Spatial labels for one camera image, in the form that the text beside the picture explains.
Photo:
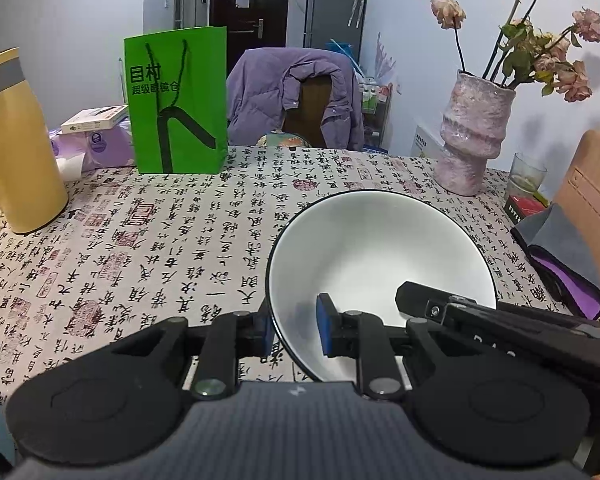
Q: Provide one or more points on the flat white cardboard box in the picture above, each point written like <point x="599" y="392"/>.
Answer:
<point x="90" y="120"/>

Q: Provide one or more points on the grey refrigerator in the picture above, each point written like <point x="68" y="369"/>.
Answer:
<point x="330" y="15"/>

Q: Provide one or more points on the calligraphy print tablecloth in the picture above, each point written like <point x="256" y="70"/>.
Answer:
<point x="180" y="240"/>

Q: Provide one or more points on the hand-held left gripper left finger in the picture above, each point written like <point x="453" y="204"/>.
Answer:
<point x="267" y="332"/>

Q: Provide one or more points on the grey and purple cloth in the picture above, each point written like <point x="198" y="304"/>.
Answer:
<point x="555" y="240"/>

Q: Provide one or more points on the pink ceramic vase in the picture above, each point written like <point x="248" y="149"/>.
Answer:
<point x="472" y="130"/>

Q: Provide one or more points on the white panel with yellow label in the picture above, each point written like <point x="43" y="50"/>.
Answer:
<point x="425" y="142"/>

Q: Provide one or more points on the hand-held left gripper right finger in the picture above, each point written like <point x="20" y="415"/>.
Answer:
<point x="324" y="327"/>

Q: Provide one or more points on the small white black-rimmed bowl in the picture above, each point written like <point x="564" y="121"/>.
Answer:
<point x="370" y="245"/>

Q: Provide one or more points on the storage rack with bottles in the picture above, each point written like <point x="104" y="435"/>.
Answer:
<point x="372" y="100"/>

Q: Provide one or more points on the yellow thermos jug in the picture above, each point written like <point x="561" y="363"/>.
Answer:
<point x="20" y="170"/>

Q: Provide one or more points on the purple flower wall sticker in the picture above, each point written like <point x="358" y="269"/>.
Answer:
<point x="384" y="57"/>

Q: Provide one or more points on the blue plastic bag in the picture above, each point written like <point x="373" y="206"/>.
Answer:
<point x="340" y="49"/>

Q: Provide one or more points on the purple padded jacket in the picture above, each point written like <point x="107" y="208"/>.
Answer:
<point x="260" y="85"/>

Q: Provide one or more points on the brown wooden chair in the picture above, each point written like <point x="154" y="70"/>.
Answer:
<point x="310" y="110"/>

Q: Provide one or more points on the patterned seat cushion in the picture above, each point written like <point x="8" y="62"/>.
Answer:
<point x="285" y="139"/>

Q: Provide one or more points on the clear drinking glass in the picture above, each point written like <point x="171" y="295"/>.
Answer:
<point x="527" y="175"/>

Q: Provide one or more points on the dark brown entrance door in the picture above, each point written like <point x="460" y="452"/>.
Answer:
<point x="225" y="20"/>

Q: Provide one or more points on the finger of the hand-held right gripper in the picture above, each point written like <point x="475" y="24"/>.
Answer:
<point x="420" y="302"/>

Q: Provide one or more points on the dark red box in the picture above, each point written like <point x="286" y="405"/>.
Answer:
<point x="522" y="207"/>

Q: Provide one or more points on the purple tissue pack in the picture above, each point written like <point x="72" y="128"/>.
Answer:
<point x="110" y="150"/>

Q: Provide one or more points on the green paper bag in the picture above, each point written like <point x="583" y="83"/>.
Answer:
<point x="205" y="100"/>

